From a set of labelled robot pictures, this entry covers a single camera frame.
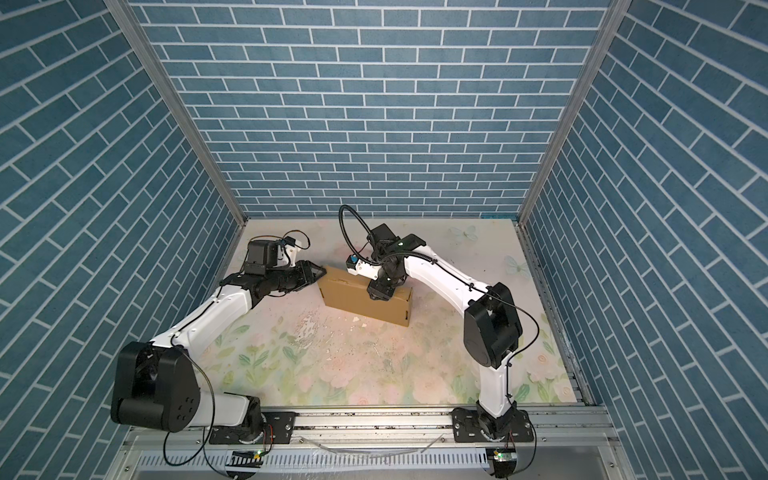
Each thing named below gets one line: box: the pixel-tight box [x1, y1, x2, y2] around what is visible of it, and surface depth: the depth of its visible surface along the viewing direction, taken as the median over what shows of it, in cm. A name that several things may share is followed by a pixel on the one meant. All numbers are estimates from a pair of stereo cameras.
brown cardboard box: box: [318, 266, 413, 327], surface depth 84 cm
